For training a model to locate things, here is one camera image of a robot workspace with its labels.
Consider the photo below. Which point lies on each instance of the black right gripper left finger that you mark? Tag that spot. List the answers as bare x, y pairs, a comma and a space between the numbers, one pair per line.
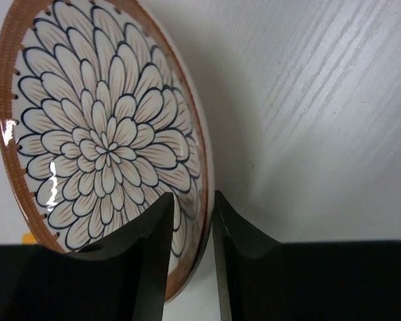
121, 276

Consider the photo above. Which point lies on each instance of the floral patterned ceramic plate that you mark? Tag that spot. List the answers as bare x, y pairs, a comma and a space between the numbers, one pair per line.
98, 117

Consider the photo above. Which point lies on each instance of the yellow white checkered cloth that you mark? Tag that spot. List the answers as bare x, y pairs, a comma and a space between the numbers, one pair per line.
28, 238

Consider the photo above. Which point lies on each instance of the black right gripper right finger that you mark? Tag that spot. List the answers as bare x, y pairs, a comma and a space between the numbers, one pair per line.
260, 278

